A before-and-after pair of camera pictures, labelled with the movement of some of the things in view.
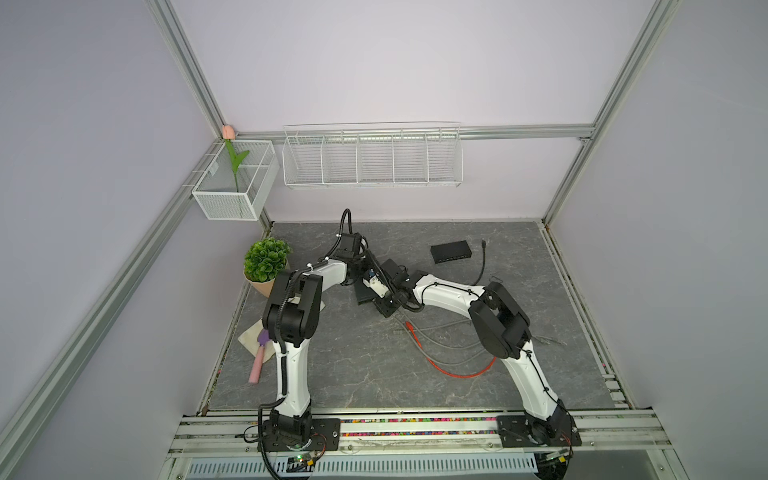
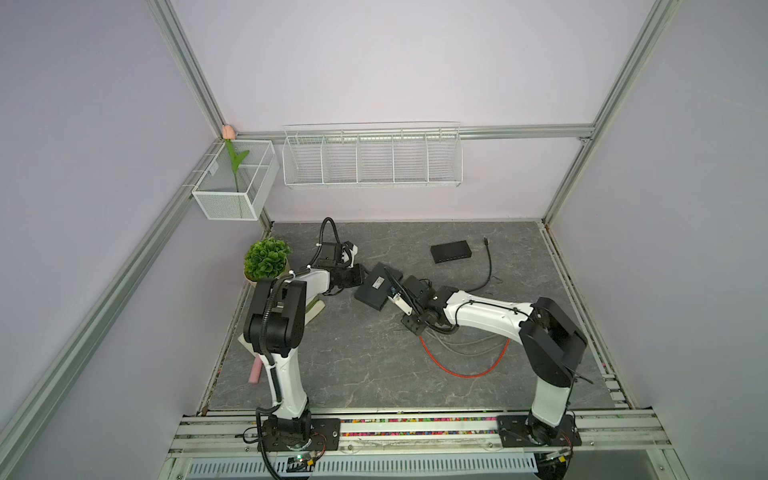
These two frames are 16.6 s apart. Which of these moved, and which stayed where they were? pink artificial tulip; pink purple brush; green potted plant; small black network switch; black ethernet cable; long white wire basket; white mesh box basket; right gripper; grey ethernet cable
Moved: right gripper; black ethernet cable; grey ethernet cable
Stayed: pink purple brush; green potted plant; pink artificial tulip; long white wire basket; white mesh box basket; small black network switch
